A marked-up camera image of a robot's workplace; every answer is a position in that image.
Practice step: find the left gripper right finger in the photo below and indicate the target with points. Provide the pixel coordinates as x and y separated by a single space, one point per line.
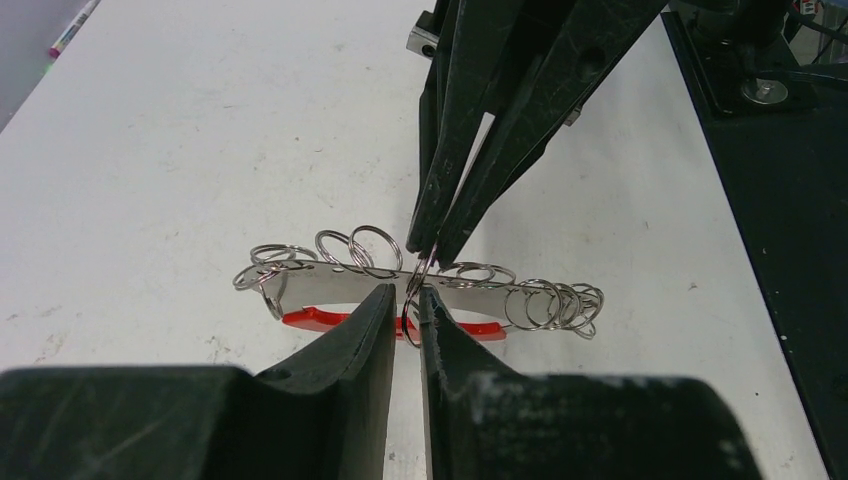
484 420

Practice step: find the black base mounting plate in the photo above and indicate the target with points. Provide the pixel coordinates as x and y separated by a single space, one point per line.
781 153

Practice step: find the marker pen on rail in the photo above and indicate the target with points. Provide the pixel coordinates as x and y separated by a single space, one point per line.
68 34

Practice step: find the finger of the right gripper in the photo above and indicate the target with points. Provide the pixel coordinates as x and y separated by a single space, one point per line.
558 54
470 39

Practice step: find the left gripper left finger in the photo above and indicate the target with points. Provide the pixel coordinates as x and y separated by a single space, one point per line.
321 413

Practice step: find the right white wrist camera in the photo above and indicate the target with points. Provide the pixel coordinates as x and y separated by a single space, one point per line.
424 37

